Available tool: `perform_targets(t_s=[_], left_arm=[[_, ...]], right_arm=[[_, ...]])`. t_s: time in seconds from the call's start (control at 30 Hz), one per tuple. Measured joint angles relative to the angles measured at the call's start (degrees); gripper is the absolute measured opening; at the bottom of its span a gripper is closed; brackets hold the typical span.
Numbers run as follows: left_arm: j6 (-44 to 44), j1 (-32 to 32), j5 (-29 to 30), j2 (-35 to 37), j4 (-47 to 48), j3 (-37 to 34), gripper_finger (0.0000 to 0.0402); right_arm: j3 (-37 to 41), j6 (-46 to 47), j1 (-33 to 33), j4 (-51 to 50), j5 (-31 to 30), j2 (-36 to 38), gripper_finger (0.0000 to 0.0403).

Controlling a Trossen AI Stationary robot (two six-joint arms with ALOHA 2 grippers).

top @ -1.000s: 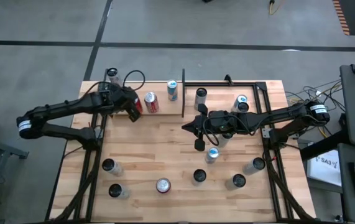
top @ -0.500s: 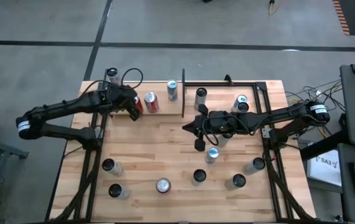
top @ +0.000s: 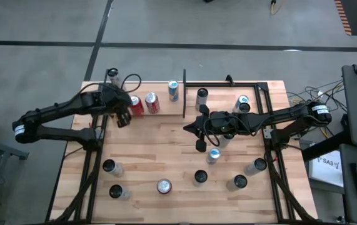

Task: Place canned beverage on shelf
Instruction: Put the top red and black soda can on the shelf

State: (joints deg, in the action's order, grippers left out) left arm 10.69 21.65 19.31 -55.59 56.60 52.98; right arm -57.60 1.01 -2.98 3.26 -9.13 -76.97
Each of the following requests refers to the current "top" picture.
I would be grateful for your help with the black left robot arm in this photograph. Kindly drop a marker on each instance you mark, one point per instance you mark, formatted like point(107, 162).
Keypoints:
point(56, 107)

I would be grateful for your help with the silver slim can black lid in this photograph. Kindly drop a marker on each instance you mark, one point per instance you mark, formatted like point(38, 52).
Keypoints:
point(117, 170)
point(123, 193)
point(251, 170)
point(233, 186)

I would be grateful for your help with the red zero sugar cola can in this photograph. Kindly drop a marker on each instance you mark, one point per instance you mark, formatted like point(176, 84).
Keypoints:
point(164, 186)

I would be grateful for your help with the silver slim can green print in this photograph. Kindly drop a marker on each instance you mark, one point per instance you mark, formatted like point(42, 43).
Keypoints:
point(113, 72)

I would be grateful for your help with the grey metal side table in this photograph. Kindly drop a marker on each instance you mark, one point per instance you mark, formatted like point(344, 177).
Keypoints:
point(3, 147)

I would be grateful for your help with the silver Celsius Arctic Vibe can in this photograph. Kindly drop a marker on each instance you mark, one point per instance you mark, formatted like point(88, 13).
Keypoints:
point(200, 176)
point(200, 101)

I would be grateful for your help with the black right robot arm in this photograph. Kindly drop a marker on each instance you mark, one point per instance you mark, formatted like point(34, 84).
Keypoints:
point(290, 114)

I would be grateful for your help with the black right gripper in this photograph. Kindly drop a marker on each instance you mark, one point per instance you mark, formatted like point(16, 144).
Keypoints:
point(222, 123)

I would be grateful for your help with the red Coca-Cola can white script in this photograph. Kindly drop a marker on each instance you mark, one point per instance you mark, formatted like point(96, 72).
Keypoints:
point(153, 105)

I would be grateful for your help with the black aluminium table frame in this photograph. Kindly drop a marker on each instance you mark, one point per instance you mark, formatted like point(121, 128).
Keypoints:
point(263, 86)

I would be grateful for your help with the grey metal bracket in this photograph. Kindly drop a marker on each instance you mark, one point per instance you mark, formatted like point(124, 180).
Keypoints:
point(266, 134)

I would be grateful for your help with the raised wooden shelf board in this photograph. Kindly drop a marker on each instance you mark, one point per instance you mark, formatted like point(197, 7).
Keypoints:
point(162, 109)

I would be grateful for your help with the black desk leg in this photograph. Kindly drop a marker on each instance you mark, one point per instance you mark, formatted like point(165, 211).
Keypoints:
point(322, 145)

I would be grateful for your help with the black clamp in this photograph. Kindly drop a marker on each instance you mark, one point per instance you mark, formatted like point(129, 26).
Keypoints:
point(230, 80)

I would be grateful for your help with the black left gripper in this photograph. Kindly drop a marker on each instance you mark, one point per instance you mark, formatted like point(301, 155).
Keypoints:
point(112, 100)

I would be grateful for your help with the white paper sheet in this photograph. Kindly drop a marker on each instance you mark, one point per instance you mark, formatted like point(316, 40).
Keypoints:
point(328, 170)

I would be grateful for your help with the silver Celsius can yellow print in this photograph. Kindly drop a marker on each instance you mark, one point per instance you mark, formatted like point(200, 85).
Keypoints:
point(224, 143)

